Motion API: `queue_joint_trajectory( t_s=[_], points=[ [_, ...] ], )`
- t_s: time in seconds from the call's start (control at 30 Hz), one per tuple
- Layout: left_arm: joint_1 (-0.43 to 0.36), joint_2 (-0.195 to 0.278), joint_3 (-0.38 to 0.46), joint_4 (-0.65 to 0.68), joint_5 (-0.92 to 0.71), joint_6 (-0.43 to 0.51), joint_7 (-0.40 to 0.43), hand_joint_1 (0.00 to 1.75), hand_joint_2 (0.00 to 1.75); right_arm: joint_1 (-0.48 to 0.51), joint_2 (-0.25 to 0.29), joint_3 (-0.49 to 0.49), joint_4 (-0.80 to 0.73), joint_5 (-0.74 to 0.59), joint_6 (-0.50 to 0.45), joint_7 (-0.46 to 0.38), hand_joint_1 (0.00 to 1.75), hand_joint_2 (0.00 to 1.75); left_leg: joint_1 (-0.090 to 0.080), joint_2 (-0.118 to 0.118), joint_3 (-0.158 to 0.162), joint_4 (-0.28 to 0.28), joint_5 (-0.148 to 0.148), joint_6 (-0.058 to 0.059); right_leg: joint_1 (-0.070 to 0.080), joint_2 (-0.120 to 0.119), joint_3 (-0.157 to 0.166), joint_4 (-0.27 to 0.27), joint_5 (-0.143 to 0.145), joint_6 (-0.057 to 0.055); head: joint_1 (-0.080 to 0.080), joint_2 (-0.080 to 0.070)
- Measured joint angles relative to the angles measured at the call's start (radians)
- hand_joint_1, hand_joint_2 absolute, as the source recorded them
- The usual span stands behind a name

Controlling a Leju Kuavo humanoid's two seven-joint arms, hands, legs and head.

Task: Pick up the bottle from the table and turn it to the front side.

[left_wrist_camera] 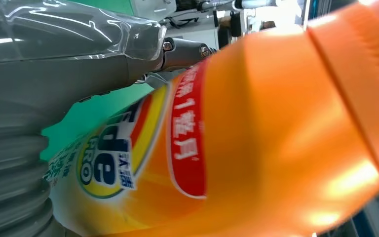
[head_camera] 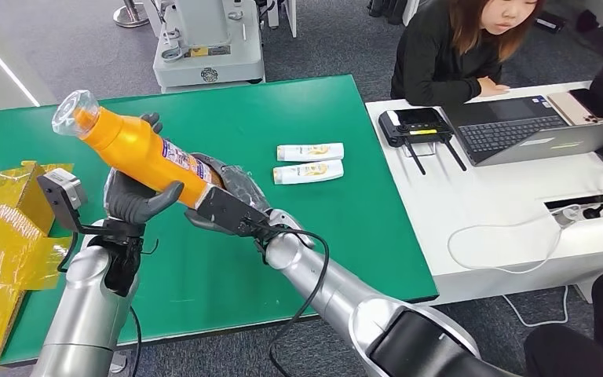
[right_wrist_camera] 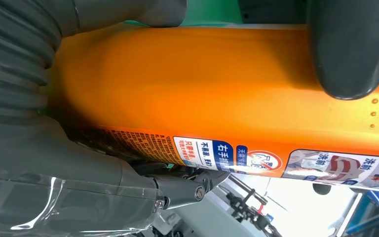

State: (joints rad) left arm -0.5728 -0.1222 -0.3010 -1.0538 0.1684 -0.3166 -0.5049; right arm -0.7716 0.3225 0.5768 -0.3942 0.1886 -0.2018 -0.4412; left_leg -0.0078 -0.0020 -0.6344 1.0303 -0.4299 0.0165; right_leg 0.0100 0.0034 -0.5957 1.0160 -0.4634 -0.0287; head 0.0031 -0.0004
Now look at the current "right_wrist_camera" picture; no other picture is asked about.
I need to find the black tripod rig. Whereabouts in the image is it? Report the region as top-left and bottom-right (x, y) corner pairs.
(220, 175), (282, 237)

